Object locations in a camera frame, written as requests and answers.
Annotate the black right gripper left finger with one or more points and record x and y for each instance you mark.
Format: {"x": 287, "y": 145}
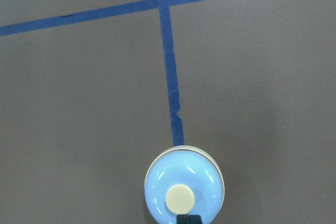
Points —
{"x": 182, "y": 219}

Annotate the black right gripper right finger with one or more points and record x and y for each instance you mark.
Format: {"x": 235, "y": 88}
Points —
{"x": 195, "y": 219}

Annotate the blue and cream bell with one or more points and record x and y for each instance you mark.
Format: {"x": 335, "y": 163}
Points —
{"x": 184, "y": 180}

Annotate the brown paper table cover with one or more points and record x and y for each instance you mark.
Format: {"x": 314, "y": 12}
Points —
{"x": 88, "y": 88}

